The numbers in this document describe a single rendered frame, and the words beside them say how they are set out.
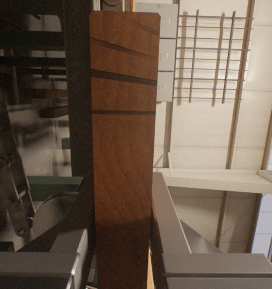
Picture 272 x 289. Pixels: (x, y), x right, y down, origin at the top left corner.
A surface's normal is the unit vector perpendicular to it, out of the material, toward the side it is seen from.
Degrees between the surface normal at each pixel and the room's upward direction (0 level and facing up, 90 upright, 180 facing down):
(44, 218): 90
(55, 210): 90
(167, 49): 90
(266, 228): 90
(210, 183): 99
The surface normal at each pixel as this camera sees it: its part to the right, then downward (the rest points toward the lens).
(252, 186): -0.14, 0.24
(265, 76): 0.08, 0.22
